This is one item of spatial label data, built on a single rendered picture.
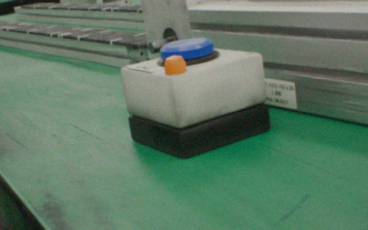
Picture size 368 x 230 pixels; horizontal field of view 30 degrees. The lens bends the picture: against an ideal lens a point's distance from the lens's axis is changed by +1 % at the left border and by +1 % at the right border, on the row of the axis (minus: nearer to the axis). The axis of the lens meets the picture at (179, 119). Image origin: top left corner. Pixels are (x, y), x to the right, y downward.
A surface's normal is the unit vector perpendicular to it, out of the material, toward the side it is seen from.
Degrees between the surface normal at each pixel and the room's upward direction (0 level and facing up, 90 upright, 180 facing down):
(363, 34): 90
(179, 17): 90
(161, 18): 90
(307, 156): 0
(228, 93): 90
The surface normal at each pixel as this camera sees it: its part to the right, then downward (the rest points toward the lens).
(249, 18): -0.84, 0.26
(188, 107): 0.53, 0.15
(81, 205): -0.15, -0.96
